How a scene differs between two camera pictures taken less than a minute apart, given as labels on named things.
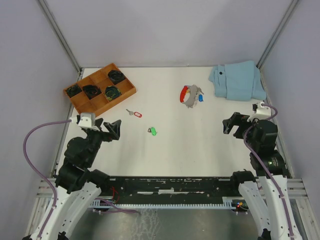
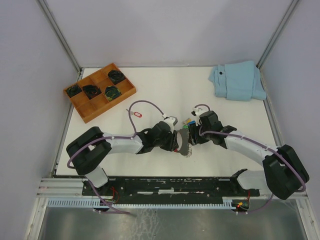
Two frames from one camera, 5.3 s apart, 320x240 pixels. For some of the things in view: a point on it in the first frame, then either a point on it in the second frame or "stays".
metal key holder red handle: [189, 95] to [182, 144]
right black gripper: [236, 119] to [193, 129]
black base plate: [169, 188] stays
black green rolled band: [112, 92] stays
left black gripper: [114, 128] to [172, 144]
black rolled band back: [116, 76] stays
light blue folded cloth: [240, 81] stays
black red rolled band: [91, 91] stays
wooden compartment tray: [100, 90] stays
